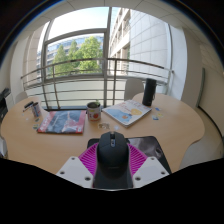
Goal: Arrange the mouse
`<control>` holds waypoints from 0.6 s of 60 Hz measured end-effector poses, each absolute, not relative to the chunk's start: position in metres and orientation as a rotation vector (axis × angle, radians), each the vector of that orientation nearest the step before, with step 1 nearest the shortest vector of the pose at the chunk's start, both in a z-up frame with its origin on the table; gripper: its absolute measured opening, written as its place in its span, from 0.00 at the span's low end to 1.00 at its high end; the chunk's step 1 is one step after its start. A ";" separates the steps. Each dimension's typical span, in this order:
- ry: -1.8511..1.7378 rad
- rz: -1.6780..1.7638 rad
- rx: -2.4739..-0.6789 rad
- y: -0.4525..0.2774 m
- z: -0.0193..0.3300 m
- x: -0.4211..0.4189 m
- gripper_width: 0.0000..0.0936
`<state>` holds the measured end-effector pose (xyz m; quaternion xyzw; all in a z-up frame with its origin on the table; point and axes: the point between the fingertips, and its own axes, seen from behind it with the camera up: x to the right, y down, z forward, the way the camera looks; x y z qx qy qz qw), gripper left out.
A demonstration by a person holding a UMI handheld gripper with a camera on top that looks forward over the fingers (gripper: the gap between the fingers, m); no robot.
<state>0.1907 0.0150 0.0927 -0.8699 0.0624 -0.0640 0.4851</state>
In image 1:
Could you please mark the red cover magazine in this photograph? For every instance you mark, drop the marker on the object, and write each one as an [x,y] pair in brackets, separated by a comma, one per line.
[61,122]

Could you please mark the light blue picture book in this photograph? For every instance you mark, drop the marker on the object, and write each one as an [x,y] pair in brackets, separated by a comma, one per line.
[126,112]

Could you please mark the black computer mouse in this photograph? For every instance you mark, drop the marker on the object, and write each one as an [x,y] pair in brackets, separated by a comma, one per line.
[112,156]

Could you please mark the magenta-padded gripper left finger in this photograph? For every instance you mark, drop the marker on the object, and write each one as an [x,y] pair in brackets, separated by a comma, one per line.
[87,158]

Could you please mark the black cylinder speaker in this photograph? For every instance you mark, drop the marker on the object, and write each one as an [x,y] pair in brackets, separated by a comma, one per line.
[149,91]

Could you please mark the blue sticker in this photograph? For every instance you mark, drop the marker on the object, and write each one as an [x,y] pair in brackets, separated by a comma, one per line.
[155,117]

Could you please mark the white can with red print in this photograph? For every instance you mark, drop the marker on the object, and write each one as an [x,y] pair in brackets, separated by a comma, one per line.
[93,112]

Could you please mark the metal balcony railing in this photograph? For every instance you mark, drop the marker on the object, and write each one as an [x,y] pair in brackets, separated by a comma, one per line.
[76,61]

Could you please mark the black office printer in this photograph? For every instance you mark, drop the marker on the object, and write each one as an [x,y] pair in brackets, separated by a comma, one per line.
[3,100]

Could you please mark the black printed mouse pad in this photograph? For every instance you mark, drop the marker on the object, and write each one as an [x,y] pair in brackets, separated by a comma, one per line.
[150,146]

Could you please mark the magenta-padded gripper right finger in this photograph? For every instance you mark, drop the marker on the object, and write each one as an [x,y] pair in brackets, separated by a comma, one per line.
[138,160]

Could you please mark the black stapler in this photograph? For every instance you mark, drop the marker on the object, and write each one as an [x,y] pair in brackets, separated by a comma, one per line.
[28,105]

